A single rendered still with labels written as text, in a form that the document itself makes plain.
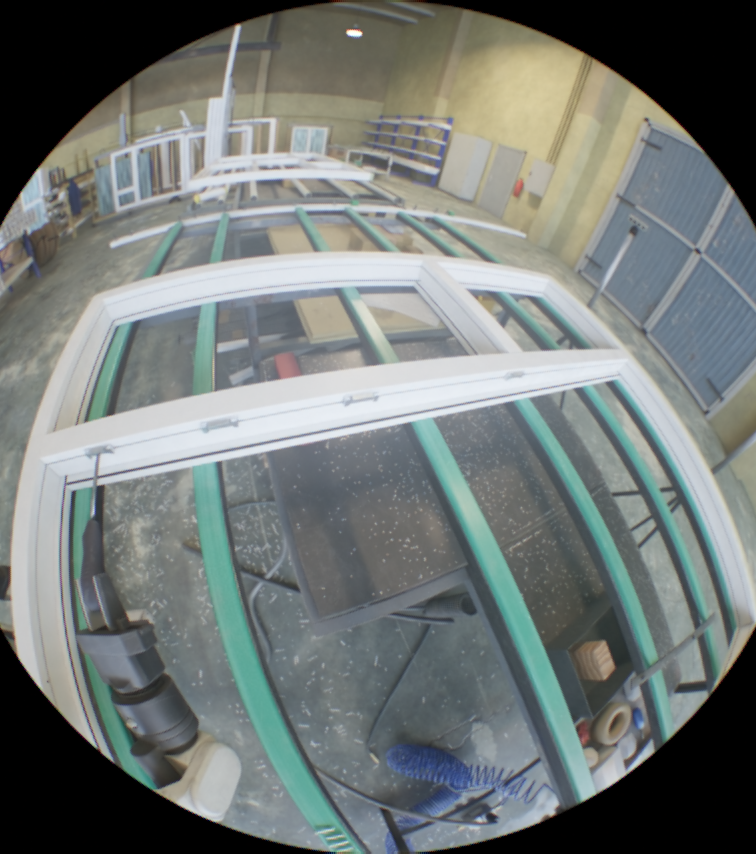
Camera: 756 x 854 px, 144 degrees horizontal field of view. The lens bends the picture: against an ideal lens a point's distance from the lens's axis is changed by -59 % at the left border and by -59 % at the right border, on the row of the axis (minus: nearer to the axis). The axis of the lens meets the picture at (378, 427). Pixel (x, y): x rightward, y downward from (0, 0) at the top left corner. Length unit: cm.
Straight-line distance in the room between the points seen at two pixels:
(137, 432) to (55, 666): 34
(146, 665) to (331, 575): 42
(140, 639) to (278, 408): 32
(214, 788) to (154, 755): 7
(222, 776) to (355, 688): 91
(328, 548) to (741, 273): 630
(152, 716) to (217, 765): 9
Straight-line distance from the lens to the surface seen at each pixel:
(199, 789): 41
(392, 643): 126
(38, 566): 50
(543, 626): 83
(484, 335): 64
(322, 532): 66
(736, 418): 626
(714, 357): 611
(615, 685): 95
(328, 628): 67
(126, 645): 36
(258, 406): 38
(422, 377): 44
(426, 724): 139
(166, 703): 40
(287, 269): 73
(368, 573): 65
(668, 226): 650
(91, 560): 39
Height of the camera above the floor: 123
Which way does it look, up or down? 53 degrees down
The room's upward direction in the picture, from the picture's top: 17 degrees clockwise
